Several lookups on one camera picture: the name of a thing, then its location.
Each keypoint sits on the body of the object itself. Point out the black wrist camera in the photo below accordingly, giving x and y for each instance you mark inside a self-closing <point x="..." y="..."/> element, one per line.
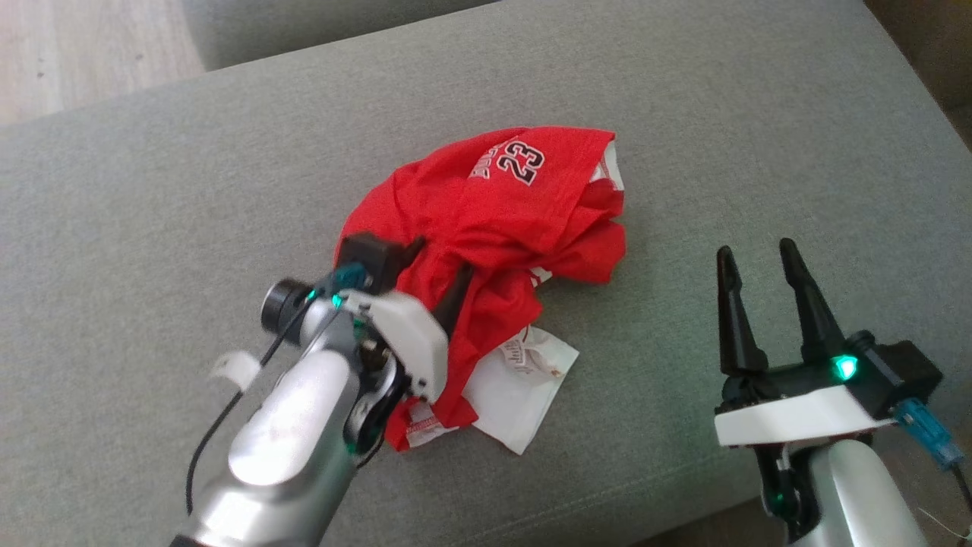
<point x="896" y="372"/>
<point x="372" y="258"/>

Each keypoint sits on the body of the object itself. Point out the red and white jersey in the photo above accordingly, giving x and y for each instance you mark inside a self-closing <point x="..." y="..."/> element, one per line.
<point x="516" y="380"/>

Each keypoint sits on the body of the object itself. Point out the large grey sofa seat cushion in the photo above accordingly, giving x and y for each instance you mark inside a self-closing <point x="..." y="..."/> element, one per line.
<point x="152" y="228"/>

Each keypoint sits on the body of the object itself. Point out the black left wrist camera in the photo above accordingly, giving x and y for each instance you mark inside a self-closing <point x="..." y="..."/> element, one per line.
<point x="372" y="258"/>

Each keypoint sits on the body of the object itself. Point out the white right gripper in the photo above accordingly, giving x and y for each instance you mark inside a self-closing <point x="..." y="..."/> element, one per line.
<point x="797" y="414"/>

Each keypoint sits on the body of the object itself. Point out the red shorts with number 23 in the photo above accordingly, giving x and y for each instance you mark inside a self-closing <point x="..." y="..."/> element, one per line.
<point x="493" y="205"/>

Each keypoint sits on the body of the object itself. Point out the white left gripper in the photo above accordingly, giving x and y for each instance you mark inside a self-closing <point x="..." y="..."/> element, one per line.
<point x="406" y="334"/>

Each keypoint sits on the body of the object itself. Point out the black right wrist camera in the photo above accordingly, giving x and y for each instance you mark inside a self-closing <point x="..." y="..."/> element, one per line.
<point x="896" y="372"/>

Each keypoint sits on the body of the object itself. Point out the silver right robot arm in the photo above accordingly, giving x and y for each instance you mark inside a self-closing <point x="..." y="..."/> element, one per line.
<point x="858" y="494"/>

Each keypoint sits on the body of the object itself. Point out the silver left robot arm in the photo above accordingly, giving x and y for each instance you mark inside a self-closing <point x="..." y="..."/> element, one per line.
<point x="288" y="425"/>

